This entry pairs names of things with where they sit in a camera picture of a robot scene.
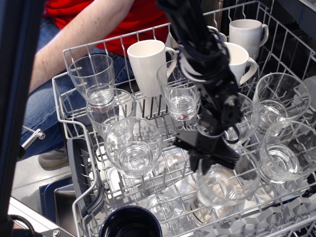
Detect small glass lower rack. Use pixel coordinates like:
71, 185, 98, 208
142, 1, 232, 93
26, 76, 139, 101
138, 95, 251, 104
147, 195, 175, 221

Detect white mug far back right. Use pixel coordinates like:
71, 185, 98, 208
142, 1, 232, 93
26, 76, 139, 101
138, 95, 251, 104
229, 19, 269, 60

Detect grey wire dishwasher rack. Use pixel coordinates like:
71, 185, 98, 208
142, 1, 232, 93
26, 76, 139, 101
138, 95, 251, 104
52, 0, 316, 237

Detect red shirt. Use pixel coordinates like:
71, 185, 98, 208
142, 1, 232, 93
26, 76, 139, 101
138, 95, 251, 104
43, 0, 168, 55

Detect dark blue mug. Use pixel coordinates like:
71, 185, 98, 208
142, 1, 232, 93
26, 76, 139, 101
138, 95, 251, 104
99, 205, 162, 237

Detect dark foreground post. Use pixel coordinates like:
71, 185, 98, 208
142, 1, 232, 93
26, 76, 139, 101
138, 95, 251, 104
0, 0, 44, 237

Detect grey rack handle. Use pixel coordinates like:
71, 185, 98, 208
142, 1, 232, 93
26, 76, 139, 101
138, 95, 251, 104
67, 138, 104, 217

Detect tall glass tumbler centre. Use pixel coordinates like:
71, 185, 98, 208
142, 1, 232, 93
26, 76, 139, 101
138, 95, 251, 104
157, 59, 200, 121

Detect white mug right front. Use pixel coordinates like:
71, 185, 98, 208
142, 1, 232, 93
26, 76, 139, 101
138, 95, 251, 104
225, 42, 258, 85

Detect person's bare forearm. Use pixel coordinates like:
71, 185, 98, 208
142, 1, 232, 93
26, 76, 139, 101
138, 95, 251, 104
28, 0, 134, 93

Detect tall glass tumbler back left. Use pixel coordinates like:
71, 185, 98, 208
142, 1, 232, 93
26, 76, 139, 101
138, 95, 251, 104
68, 54, 115, 106

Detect metal clamp with knobs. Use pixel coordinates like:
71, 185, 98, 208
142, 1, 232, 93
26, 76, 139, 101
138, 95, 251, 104
18, 125, 45, 160

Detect blue jeans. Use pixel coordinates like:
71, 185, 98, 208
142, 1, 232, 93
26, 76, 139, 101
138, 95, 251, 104
20, 19, 128, 158

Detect white mug middle back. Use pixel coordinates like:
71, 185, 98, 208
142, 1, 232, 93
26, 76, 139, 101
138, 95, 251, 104
207, 26, 227, 42

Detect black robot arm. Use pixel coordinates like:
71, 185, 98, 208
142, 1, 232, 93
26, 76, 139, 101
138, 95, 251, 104
157, 0, 242, 174

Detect glass cup under tumbler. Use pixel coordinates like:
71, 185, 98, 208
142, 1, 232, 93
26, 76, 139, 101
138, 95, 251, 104
86, 88, 136, 138

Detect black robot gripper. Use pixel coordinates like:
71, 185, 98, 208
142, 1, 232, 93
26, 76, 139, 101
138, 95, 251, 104
173, 130, 240, 174

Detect tall glass tumbler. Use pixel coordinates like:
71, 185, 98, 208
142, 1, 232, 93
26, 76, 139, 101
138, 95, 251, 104
68, 54, 115, 106
157, 59, 200, 121

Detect tall white mug left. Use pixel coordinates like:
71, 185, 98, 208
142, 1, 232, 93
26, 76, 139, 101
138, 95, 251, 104
127, 39, 178, 97

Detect round glass cup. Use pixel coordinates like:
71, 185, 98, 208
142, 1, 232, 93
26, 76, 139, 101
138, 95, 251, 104
104, 117, 163, 179
259, 120, 316, 184
253, 73, 311, 134
196, 150, 261, 207
223, 93, 259, 149

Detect grey shoe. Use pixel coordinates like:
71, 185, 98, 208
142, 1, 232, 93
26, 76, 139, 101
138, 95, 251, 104
38, 149, 69, 169

